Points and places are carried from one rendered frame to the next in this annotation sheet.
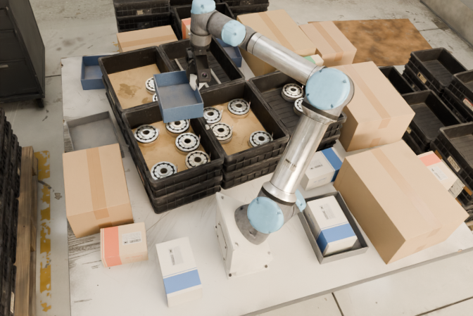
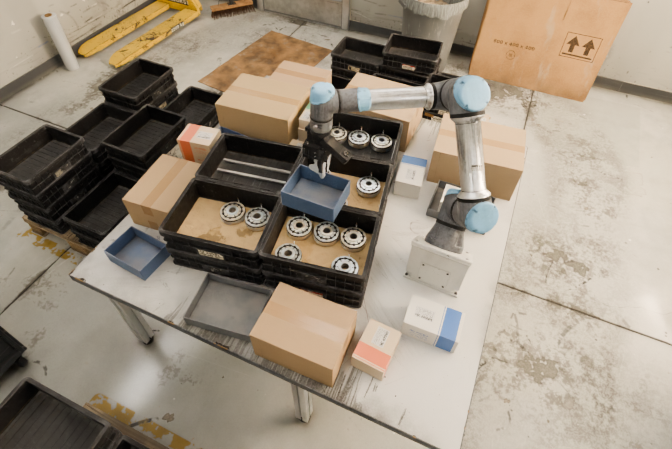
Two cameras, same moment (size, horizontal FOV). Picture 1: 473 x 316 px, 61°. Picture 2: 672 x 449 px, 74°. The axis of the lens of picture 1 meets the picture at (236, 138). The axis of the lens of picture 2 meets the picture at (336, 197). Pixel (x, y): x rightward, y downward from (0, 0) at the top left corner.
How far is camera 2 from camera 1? 101 cm
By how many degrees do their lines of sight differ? 30
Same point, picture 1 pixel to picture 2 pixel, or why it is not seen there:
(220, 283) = (456, 304)
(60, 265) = not seen: outside the picture
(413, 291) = not seen: hidden behind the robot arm
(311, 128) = (477, 129)
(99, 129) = (216, 296)
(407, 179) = not seen: hidden behind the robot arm
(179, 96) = (310, 193)
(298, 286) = (491, 259)
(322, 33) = (292, 74)
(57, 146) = (101, 380)
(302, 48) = (301, 95)
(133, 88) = (213, 232)
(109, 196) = (337, 322)
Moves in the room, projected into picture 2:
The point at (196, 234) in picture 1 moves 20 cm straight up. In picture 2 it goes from (400, 292) to (407, 264)
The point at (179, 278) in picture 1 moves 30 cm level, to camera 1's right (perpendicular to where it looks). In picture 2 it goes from (446, 324) to (493, 274)
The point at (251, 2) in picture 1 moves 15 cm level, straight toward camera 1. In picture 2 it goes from (161, 90) to (173, 99)
